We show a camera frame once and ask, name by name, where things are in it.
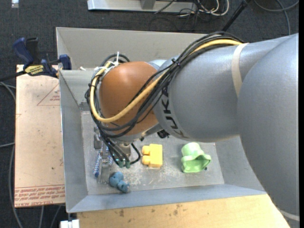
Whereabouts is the grey metal bin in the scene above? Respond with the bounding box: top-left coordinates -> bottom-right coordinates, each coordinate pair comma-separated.
56,27 -> 268,214

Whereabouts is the yellow toy building block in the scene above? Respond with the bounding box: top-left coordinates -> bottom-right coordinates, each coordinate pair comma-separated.
141,143 -> 164,169

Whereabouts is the blue and white twisted stick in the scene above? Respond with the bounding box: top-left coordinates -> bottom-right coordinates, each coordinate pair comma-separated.
92,147 -> 104,178

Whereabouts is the brown cardboard board, red print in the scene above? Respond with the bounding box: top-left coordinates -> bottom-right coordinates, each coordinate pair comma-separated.
14,64 -> 66,209

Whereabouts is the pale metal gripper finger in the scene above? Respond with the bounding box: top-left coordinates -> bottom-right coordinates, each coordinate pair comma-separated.
104,152 -> 114,174
96,161 -> 106,184

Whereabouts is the blue toy figure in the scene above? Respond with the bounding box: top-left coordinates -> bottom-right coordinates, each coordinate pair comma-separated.
108,171 -> 131,194

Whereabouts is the light green plastic cup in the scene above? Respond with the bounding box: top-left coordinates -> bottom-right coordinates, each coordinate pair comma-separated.
180,142 -> 212,174

